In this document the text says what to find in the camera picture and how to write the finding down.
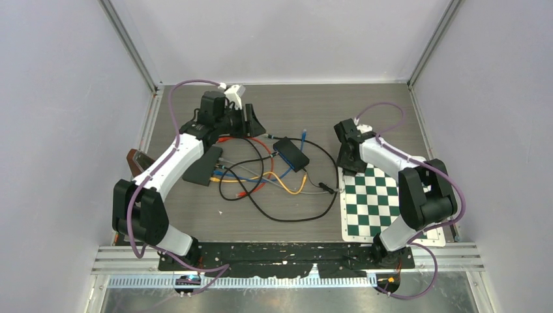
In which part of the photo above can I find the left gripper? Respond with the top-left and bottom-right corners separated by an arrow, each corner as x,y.
215,104 -> 265,139

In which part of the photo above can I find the long black ethernet cable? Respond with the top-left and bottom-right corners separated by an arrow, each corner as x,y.
211,132 -> 341,224

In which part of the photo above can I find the red ethernet cable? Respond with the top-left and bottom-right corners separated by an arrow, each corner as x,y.
216,136 -> 277,199

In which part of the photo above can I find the black switch with blue ports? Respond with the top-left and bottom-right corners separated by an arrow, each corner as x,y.
273,137 -> 310,172

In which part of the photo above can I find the grey ethernet cable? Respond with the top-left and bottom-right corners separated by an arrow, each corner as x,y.
218,158 -> 346,196

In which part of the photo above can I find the blue ethernet cable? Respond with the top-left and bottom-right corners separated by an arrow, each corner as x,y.
212,128 -> 308,183

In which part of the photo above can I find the orange ethernet cable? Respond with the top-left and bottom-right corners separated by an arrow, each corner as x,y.
210,171 -> 308,195

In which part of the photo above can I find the plain black network switch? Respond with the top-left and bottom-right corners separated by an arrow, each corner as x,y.
182,147 -> 223,186

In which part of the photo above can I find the black power adapter with cord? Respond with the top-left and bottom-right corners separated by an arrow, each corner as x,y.
317,168 -> 346,194

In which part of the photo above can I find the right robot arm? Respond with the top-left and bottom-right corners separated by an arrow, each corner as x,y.
334,119 -> 458,268

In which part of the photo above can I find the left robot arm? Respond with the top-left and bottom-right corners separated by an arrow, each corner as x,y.
112,85 -> 265,270

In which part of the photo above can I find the green white chessboard mat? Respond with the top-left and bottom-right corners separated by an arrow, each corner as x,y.
336,155 -> 447,248

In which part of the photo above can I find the brown object at left edge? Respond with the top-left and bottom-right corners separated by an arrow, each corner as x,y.
126,149 -> 155,177

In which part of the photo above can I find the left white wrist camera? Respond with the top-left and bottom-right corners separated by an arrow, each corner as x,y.
218,82 -> 246,110

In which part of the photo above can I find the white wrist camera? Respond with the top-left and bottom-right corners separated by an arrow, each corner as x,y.
356,123 -> 373,134
218,82 -> 246,110

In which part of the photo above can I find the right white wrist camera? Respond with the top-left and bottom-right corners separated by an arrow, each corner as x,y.
356,123 -> 373,134

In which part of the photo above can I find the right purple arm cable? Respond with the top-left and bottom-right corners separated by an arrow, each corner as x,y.
353,101 -> 468,301

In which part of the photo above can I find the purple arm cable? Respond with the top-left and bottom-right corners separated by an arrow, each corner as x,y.
127,79 -> 230,296
353,101 -> 468,301

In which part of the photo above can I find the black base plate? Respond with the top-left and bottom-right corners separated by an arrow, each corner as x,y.
182,242 -> 415,278

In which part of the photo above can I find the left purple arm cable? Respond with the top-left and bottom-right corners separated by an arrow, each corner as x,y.
127,79 -> 230,296

